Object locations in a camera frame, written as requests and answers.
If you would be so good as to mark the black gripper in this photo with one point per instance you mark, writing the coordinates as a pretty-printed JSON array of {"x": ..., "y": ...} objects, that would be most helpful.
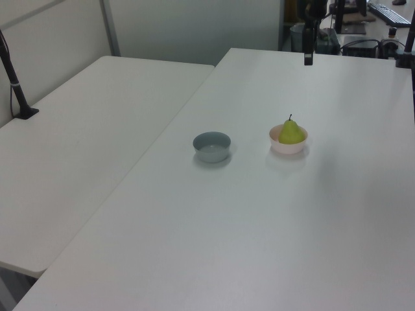
[{"x": 315, "y": 9}]

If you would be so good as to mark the green yellow pear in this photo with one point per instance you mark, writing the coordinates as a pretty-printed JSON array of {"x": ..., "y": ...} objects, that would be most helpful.
[{"x": 290, "y": 133}]

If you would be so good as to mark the pink bowl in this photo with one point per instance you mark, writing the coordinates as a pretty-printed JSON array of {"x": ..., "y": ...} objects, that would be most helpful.
[{"x": 288, "y": 149}]

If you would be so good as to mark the grey bowl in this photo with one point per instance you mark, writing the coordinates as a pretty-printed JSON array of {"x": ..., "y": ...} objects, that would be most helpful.
[{"x": 211, "y": 155}]

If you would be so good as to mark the grey waste bin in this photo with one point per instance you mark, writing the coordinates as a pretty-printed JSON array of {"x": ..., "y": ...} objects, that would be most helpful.
[{"x": 296, "y": 37}]

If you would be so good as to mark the dark green case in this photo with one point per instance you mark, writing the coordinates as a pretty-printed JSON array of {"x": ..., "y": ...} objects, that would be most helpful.
[{"x": 329, "y": 42}]

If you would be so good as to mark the black monitor stand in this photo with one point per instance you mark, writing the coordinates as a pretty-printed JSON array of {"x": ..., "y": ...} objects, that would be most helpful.
[{"x": 339, "y": 16}]

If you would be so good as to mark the black electronics box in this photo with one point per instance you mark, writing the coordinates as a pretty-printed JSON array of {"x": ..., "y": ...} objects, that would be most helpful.
[{"x": 360, "y": 48}]

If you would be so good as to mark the brown desk pad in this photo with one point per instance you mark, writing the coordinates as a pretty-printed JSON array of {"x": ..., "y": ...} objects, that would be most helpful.
[{"x": 356, "y": 18}]

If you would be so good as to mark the black keyboard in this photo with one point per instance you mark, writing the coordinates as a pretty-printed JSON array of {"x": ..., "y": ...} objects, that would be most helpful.
[{"x": 389, "y": 14}]

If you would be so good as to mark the white side table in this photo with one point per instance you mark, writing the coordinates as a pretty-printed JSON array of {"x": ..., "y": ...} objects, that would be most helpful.
[{"x": 81, "y": 145}]

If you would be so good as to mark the black clamped camera pole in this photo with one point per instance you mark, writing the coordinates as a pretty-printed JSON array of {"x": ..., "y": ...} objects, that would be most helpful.
[{"x": 409, "y": 42}]

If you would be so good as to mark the grey partition post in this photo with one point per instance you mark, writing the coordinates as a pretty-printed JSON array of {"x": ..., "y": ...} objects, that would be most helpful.
[{"x": 110, "y": 29}]

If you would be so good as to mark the black camera stand with base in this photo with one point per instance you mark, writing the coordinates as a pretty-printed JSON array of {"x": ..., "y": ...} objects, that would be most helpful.
[{"x": 16, "y": 87}]

